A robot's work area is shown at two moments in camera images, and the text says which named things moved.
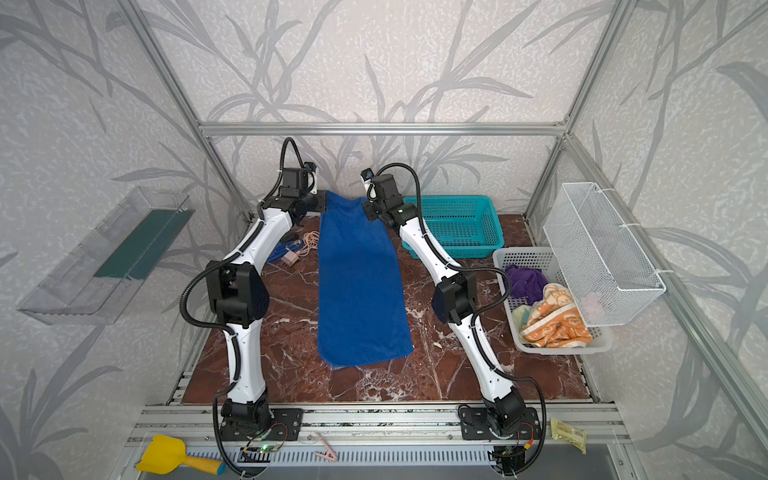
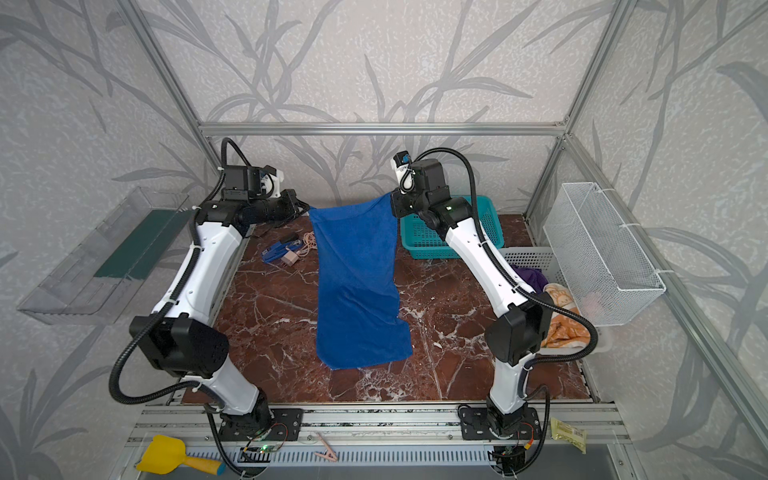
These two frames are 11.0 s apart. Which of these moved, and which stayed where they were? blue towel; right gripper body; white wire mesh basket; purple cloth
Moved: right gripper body
Stayed: purple cloth; white wire mesh basket; blue towel
